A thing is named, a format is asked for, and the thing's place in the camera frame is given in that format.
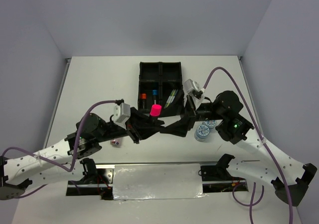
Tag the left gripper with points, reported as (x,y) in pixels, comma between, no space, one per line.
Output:
(139,127)

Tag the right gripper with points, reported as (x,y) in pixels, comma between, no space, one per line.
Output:
(180,127)

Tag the pink highlighter cap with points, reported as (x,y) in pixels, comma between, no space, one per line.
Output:
(155,110)

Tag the orange tip black highlighter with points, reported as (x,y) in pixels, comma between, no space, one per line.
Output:
(143,104)

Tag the green slim pen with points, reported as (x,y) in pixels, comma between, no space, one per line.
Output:
(172,95)

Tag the blue tip black highlighter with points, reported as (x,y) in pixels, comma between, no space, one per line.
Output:
(155,100)

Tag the blue slim pen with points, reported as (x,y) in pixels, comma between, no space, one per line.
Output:
(175,95)

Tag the pink tip black highlighter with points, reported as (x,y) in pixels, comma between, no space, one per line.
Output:
(153,119)

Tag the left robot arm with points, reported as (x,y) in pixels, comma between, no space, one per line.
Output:
(69,159)

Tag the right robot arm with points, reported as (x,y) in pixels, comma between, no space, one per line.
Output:
(289,178)

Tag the pink bottle of pens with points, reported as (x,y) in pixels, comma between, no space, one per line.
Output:
(116,142)

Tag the black compartment tray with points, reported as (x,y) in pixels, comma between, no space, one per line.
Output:
(164,77)

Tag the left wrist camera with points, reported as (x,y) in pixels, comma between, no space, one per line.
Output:
(121,114)

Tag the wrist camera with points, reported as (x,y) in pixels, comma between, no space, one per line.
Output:
(121,114)
(195,91)

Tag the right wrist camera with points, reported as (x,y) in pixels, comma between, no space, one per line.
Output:
(195,91)

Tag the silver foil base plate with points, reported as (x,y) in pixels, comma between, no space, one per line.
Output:
(157,182)

